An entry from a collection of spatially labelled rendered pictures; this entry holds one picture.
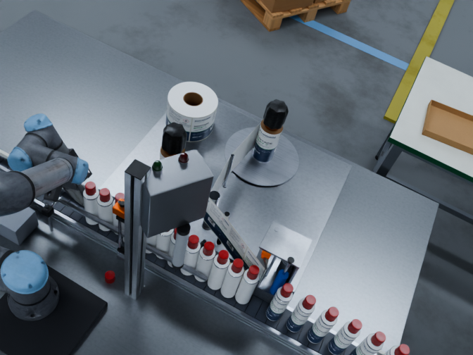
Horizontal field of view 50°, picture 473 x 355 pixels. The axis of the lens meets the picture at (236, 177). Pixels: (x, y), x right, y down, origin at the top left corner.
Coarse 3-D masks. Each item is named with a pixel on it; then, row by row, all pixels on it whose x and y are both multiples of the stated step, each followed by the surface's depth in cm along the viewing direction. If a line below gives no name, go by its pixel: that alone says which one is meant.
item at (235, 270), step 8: (232, 264) 157; (240, 264) 156; (232, 272) 158; (240, 272) 158; (224, 280) 165; (232, 280) 160; (240, 280) 163; (224, 288) 167; (232, 288) 164; (224, 296) 170; (232, 296) 170
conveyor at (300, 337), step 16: (0, 160) 188; (64, 192) 185; (64, 208) 180; (112, 240) 176; (176, 272) 173; (208, 288) 172; (240, 304) 170; (256, 304) 171; (288, 336) 166; (304, 336) 167; (320, 352) 165
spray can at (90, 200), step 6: (90, 186) 164; (84, 192) 166; (90, 192) 164; (96, 192) 167; (84, 198) 166; (90, 198) 166; (96, 198) 167; (84, 204) 170; (90, 204) 168; (96, 204) 170; (84, 210) 173; (90, 210) 171; (96, 210) 172; (96, 216) 175; (90, 222) 177
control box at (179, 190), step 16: (160, 160) 126; (176, 160) 126; (192, 160) 127; (160, 176) 122; (176, 176) 123; (192, 176) 124; (208, 176) 125; (144, 192) 121; (160, 192) 119; (176, 192) 122; (192, 192) 126; (208, 192) 130; (144, 208) 125; (160, 208) 124; (176, 208) 128; (192, 208) 132; (144, 224) 130; (160, 224) 130; (176, 224) 134
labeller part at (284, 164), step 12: (240, 132) 215; (228, 144) 210; (288, 144) 216; (228, 156) 206; (252, 156) 209; (276, 156) 211; (288, 156) 212; (240, 168) 204; (252, 168) 205; (264, 168) 206; (276, 168) 207; (288, 168) 208; (252, 180) 201; (264, 180) 202; (276, 180) 203
